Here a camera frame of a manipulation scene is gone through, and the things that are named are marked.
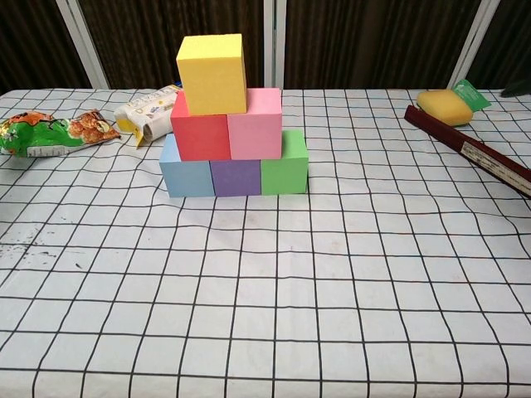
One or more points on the white partition post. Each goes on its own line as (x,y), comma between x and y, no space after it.
(84,41)
(274,41)
(473,41)

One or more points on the red foam cube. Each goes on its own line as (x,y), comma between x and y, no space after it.
(201,137)

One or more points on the yellow sponge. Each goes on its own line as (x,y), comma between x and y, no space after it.
(444,107)

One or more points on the dark red long box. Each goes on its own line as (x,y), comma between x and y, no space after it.
(469,147)

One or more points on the purple foam cube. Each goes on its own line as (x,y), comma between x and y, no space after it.
(236,178)

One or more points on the pink foam cube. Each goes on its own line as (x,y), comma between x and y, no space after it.
(255,132)

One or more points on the white snack package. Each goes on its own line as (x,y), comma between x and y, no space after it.
(145,112)

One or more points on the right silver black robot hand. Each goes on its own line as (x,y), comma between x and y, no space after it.
(516,89)

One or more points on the dark brown ribbed partition panel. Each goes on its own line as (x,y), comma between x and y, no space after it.
(29,41)
(145,37)
(373,41)
(510,41)

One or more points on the green sachet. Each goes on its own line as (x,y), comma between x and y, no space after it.
(473,95)

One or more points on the green foam cube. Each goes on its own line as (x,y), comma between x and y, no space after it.
(286,174)

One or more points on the green orange snack bag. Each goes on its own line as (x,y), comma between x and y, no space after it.
(54,132)

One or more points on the yellow foam cube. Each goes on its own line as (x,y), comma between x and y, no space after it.
(213,79)

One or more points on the light blue foam cube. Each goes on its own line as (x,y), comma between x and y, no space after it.
(186,176)

